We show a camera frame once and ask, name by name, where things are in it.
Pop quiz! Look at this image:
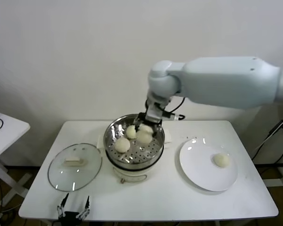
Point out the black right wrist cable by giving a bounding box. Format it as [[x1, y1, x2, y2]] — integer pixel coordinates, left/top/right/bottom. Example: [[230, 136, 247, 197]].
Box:
[[155, 96, 186, 121]]

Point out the white round plate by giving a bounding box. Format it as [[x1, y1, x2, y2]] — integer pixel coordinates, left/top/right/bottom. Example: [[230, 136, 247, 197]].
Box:
[[178, 138, 239, 192]]

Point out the black power cable with adapter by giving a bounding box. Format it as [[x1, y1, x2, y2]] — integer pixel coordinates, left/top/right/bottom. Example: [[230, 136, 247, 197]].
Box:
[[251, 119, 283, 165]]

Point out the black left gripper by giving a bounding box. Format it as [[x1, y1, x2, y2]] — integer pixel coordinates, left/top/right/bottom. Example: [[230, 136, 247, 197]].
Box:
[[57, 193, 91, 226]]

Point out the white steamed baozi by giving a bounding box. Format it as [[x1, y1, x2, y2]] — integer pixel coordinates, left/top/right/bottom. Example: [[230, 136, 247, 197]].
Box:
[[135, 130, 153, 145], [114, 137, 131, 153], [125, 125, 138, 139], [212, 153, 230, 169]]

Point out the white side table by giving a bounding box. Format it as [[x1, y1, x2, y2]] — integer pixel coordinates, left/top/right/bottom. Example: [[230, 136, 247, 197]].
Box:
[[0, 110, 31, 209]]

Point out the round glass lid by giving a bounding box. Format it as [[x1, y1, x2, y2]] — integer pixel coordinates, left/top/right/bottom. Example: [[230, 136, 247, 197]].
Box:
[[47, 143, 103, 193]]

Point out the stainless steel steamer basket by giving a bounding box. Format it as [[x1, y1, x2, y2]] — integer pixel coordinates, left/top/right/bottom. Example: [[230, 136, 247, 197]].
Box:
[[103, 114, 165, 170]]

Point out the steel steamer pot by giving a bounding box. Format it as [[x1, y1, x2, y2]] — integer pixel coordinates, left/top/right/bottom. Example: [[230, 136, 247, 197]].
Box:
[[96, 129, 173, 184]]

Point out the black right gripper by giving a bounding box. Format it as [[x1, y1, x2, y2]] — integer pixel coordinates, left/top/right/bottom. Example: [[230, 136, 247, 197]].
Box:
[[133, 112, 162, 139]]

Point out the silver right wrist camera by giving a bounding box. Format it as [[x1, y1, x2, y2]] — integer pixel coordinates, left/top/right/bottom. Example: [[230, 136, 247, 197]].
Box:
[[146, 103, 165, 122]]

